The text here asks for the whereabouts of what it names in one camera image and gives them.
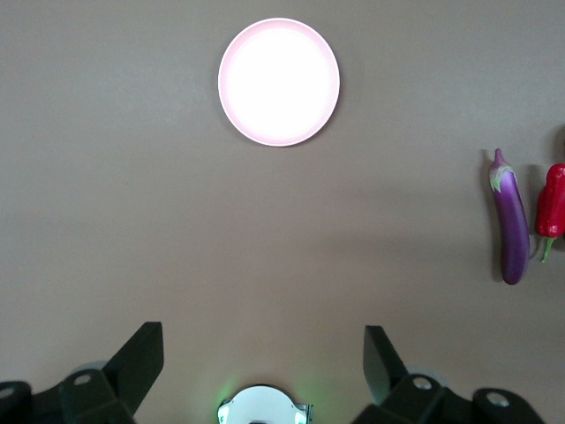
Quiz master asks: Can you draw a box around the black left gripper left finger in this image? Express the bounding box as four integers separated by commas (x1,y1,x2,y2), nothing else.
0,321,165,424

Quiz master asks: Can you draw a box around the purple eggplant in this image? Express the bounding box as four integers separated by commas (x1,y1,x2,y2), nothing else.
487,148,531,286

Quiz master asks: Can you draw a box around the pink round plate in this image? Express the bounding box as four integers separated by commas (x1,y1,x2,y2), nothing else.
217,17,342,148

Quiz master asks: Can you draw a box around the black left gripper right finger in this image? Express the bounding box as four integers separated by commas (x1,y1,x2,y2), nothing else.
355,325,546,424

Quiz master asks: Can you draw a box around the red chili pepper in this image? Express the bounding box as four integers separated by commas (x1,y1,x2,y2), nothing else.
535,163,565,264

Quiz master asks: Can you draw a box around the brown table cloth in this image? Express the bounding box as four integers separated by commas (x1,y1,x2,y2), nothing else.
0,0,565,424

